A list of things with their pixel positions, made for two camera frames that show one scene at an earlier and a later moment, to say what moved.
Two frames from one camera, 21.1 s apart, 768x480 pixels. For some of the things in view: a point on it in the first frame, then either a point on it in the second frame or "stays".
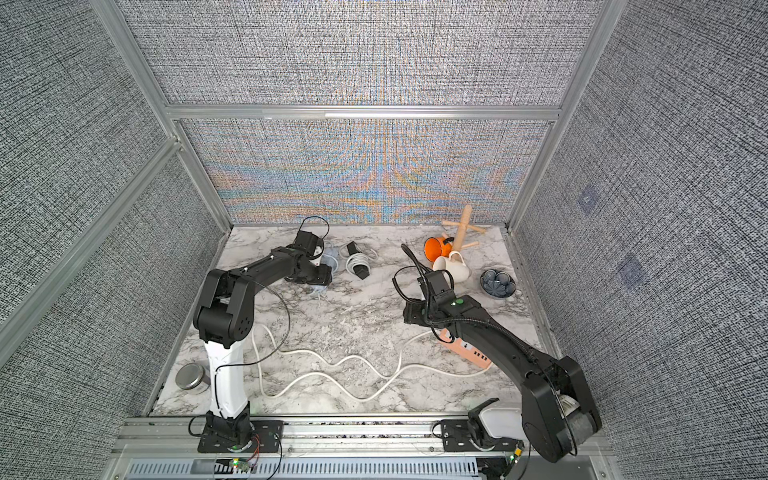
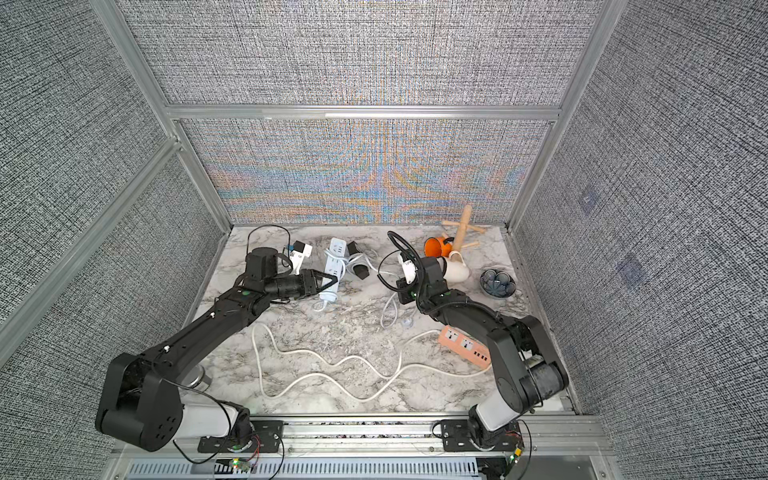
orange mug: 435,247 stays
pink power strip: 463,350 stays
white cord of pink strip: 395,377 stays
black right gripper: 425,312 -> 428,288
